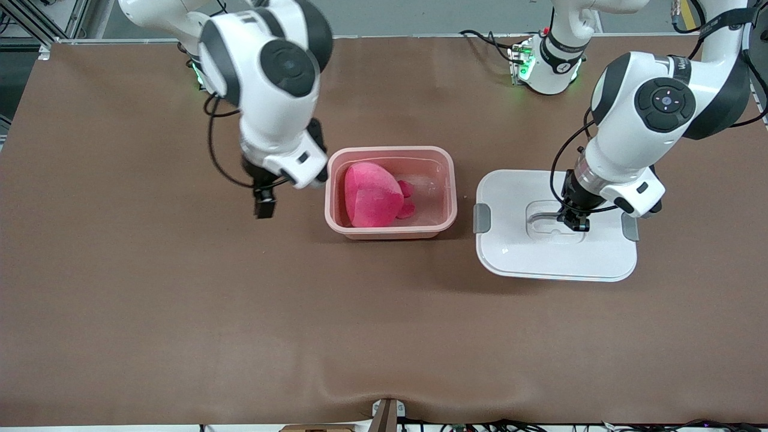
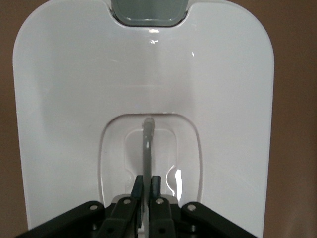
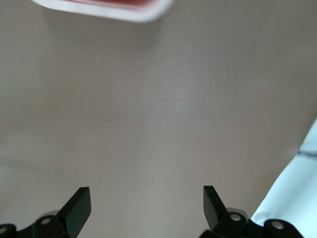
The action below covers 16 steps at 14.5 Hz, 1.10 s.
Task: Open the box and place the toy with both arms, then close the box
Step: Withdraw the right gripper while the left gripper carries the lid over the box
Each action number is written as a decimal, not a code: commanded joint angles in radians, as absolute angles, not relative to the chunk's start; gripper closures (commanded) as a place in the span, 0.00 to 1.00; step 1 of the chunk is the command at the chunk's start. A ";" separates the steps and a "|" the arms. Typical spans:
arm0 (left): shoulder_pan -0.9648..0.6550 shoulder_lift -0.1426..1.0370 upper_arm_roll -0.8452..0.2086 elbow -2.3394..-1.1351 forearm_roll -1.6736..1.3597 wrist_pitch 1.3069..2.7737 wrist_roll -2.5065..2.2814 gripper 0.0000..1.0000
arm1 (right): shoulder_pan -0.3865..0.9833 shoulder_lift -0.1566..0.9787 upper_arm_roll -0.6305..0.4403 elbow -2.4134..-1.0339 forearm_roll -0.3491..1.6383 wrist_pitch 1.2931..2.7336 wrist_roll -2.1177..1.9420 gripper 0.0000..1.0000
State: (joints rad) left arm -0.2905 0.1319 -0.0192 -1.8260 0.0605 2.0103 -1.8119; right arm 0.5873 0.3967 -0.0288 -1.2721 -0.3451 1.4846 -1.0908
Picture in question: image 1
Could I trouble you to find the pink plush toy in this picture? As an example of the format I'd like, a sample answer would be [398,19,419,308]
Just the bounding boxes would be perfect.
[344,162,416,229]

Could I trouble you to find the pink plastic box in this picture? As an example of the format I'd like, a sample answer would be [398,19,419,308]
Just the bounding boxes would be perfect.
[325,146,458,241]

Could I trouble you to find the black left base cables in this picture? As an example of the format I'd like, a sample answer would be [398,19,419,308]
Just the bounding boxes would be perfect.
[459,29,526,64]

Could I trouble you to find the brown table mat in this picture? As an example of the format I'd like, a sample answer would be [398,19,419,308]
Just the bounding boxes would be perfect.
[0,35,768,428]

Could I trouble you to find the aluminium frame structure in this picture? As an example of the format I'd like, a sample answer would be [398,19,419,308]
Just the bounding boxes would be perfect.
[0,0,91,61]

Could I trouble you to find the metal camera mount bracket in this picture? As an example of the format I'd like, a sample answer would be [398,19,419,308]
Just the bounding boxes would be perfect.
[371,398,407,432]

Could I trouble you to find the white box lid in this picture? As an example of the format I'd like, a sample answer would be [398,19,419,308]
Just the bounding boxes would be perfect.
[474,170,640,283]

